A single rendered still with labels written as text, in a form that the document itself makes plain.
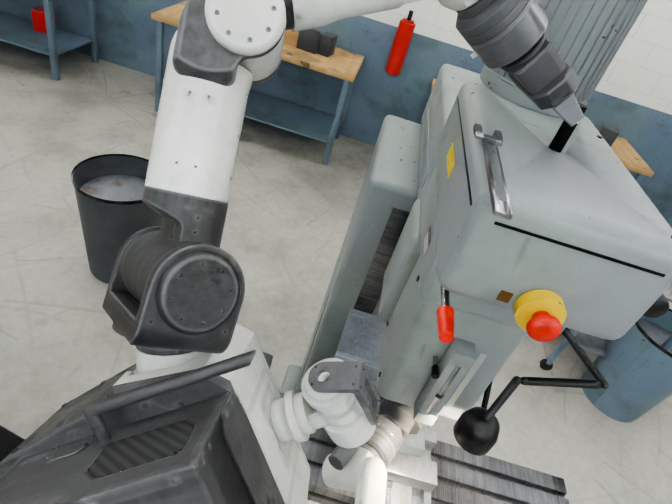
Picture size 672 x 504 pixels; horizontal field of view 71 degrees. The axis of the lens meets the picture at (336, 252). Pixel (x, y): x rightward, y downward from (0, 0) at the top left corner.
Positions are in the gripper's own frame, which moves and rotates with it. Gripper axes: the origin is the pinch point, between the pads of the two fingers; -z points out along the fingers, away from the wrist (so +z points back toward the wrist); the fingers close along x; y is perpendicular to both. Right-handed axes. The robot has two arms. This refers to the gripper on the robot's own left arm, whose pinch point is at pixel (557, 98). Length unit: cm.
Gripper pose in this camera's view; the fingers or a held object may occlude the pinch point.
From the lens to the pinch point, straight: 75.2
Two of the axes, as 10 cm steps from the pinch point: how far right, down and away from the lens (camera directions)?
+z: -7.1, -5.1, -4.8
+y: 7.0, -5.8, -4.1
